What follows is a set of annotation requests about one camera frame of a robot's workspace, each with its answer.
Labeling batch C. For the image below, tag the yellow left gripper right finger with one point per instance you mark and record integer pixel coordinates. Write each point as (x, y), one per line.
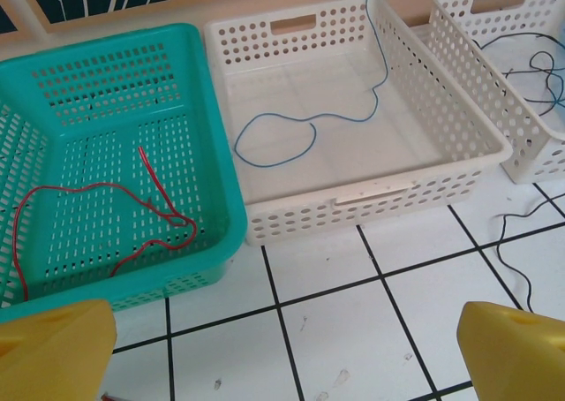
(516, 361)

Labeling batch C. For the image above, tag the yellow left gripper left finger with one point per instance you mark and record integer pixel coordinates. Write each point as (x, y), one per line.
(48, 357)

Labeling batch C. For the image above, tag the large white perforated basket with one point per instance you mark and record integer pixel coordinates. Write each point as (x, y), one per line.
(353, 162)

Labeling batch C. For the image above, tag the small white perforated basket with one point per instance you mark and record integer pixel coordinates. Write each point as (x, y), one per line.
(516, 92)

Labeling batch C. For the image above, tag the teal plastic mesh basket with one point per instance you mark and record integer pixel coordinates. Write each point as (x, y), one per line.
(216, 131)

